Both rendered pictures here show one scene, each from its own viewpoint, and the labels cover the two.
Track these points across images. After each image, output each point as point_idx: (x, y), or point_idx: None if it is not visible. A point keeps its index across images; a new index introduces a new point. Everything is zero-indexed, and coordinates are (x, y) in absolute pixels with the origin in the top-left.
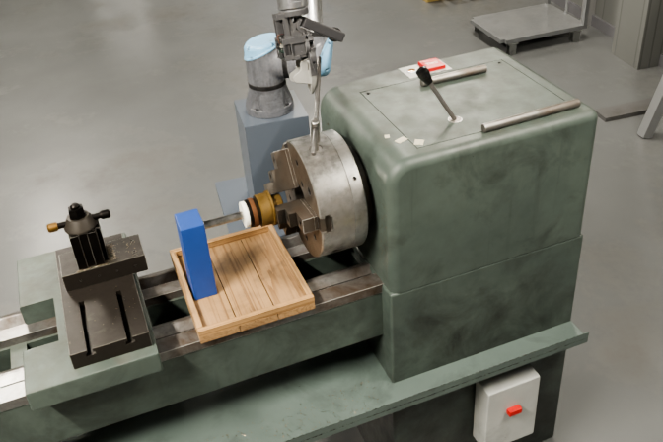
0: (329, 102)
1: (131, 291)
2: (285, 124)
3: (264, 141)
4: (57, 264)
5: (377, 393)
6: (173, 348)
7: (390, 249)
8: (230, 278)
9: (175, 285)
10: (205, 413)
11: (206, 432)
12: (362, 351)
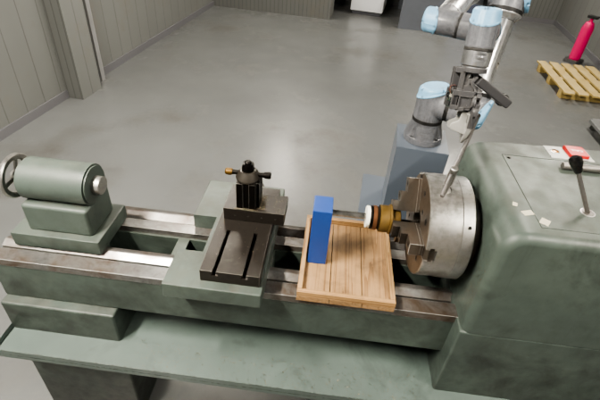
0: (471, 152)
1: (264, 237)
2: (428, 154)
3: (407, 162)
4: None
5: (417, 390)
6: (275, 293)
7: (476, 297)
8: (339, 255)
9: (300, 242)
10: (287, 338)
11: (281, 354)
12: (419, 347)
